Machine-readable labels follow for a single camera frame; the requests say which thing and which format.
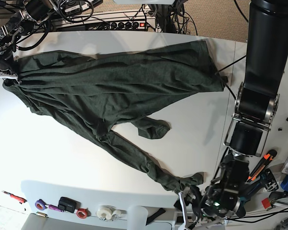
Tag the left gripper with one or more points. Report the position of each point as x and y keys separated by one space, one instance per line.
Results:
x=190 y=214

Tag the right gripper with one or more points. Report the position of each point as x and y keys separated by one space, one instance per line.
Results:
x=9 y=69

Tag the dark green t-shirt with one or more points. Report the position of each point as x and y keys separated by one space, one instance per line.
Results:
x=89 y=96

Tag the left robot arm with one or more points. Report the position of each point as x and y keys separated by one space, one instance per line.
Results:
x=255 y=107

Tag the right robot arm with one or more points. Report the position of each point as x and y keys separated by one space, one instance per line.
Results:
x=33 y=15

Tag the white paper roll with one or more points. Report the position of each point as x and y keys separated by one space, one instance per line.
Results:
x=136 y=218

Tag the red square tag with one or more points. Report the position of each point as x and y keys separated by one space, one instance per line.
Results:
x=266 y=203

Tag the clear tape dispenser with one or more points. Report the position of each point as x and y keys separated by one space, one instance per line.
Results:
x=109 y=213

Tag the orange black utility knife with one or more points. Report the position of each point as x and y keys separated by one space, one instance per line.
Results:
x=261 y=165

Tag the red tape roll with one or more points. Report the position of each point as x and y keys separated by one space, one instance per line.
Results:
x=82 y=213

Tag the red black screwdriver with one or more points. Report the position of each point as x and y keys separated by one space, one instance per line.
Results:
x=19 y=199

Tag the purple tape roll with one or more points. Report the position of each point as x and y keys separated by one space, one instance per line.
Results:
x=40 y=204

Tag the black power strip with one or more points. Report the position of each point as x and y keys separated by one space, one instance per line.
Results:
x=110 y=26

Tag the teal black cordless drill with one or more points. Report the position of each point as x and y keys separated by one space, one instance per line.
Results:
x=266 y=181

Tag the black action camera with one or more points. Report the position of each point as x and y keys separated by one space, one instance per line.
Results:
x=67 y=204

